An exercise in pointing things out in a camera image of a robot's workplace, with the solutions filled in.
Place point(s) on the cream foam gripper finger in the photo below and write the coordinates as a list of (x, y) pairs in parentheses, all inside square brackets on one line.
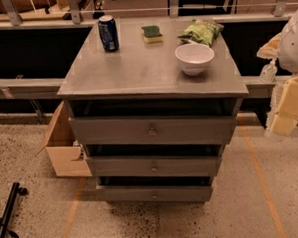
[(283, 116)]

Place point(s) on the white ceramic bowl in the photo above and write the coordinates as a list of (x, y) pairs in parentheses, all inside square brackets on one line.
[(194, 58)]

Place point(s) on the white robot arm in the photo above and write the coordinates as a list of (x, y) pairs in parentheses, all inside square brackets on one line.
[(283, 47)]

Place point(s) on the green yellow sponge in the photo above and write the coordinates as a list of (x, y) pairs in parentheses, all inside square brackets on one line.
[(151, 34)]

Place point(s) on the top grey drawer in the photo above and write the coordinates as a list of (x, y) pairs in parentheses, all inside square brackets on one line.
[(153, 130)]

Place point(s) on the grey drawer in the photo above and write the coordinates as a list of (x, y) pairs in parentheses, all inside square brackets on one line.
[(153, 130), (155, 193), (150, 166)]

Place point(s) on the green chip bag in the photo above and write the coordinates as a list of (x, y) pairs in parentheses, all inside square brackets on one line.
[(201, 31)]

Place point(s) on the grey drawer cabinet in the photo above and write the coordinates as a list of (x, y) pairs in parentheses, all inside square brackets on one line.
[(142, 79)]

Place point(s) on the middle grey drawer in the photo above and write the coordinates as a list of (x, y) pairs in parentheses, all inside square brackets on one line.
[(150, 166)]

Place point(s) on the bottom grey drawer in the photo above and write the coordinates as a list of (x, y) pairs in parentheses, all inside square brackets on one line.
[(155, 193)]

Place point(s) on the blue soda can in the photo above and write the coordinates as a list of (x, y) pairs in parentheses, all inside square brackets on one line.
[(108, 33)]

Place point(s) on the cardboard box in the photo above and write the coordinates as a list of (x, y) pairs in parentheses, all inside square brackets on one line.
[(66, 155)]

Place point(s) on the metal guard railing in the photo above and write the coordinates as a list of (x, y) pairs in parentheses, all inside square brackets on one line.
[(84, 12)]

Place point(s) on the black stand with cable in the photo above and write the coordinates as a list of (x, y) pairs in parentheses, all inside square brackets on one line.
[(16, 190)]

